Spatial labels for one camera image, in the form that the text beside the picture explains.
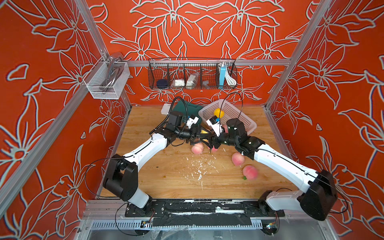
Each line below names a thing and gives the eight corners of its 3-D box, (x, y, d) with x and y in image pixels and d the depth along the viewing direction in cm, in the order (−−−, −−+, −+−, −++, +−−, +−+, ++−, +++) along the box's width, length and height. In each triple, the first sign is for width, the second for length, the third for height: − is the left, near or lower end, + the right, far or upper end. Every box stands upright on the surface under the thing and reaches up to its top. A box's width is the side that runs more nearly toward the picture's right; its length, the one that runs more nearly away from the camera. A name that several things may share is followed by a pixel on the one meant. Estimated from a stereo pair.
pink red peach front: (243, 180, 84) (246, 176, 79) (240, 169, 88) (243, 165, 83) (256, 180, 84) (260, 176, 79) (253, 169, 88) (256, 165, 83)
